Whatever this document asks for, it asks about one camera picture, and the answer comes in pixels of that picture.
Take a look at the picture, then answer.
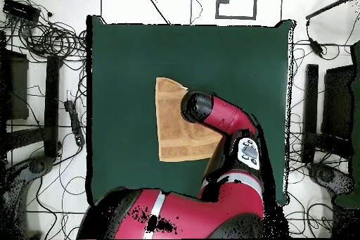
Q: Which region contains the black electronics box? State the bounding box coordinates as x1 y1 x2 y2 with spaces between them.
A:
2 0 41 24

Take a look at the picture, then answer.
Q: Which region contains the tan terry towel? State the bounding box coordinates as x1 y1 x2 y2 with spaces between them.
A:
155 77 226 163

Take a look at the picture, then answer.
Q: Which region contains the black tripod base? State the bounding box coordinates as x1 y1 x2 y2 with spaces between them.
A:
307 162 355 196
5 155 56 187

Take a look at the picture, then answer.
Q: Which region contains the black power strip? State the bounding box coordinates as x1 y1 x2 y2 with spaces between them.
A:
63 99 86 147

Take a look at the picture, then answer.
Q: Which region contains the black pole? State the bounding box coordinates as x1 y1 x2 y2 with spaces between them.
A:
305 0 360 21

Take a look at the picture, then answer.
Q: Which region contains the black power adapter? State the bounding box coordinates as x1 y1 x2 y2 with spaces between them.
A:
308 38 325 58

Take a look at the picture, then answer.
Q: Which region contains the tangled black cable bundle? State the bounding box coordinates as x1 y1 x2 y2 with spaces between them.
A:
16 17 88 63

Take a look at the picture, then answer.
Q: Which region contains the black flat panel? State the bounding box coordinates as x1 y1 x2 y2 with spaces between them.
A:
0 49 30 121
321 64 355 139

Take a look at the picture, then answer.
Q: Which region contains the dark green table cloth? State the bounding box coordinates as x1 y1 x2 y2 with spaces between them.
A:
86 14 296 206

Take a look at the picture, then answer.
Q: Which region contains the black stand frame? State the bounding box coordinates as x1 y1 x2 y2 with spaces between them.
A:
302 63 354 165
2 55 61 158

